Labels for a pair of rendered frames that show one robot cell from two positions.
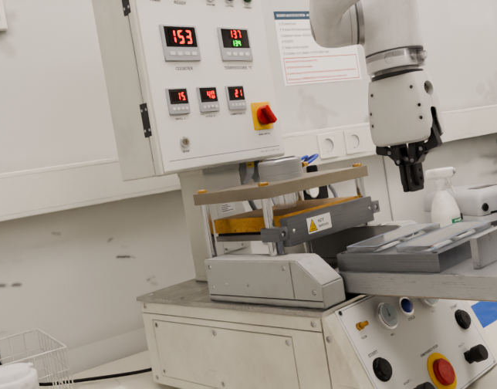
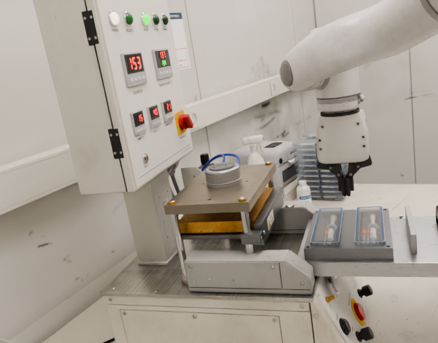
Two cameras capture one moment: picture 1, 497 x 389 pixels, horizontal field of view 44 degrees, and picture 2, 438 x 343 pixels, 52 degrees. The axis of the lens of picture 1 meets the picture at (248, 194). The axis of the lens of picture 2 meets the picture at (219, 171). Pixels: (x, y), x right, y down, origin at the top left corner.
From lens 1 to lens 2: 0.50 m
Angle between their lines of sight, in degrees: 28
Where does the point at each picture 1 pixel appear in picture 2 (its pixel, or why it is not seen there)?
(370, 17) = not seen: hidden behind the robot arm
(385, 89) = (336, 123)
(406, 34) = (356, 84)
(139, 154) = (105, 173)
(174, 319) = (147, 307)
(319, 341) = (307, 318)
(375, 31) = (337, 82)
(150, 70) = (119, 99)
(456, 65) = (240, 53)
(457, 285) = (409, 269)
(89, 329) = (22, 317)
